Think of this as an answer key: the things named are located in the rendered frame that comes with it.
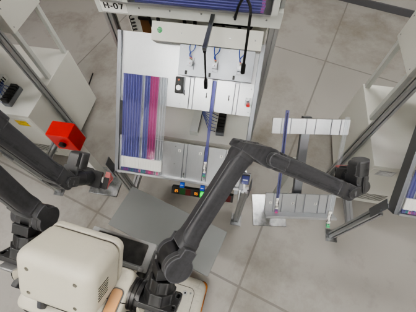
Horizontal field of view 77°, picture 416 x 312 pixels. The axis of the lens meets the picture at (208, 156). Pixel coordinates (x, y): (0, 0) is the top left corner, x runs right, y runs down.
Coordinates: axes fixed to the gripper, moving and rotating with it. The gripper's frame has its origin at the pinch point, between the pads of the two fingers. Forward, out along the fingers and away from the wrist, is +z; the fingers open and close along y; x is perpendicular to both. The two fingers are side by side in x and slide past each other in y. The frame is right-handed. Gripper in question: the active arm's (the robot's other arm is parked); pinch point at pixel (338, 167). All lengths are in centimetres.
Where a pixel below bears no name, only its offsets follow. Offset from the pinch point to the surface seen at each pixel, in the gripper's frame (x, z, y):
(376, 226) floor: 72, 70, -69
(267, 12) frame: -60, 6, 34
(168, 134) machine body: 1, 53, 83
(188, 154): 3, 23, 67
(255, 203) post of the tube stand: 61, 79, 21
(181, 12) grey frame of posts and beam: -61, 13, 68
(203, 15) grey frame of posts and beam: -60, 13, 59
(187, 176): 15, 22, 68
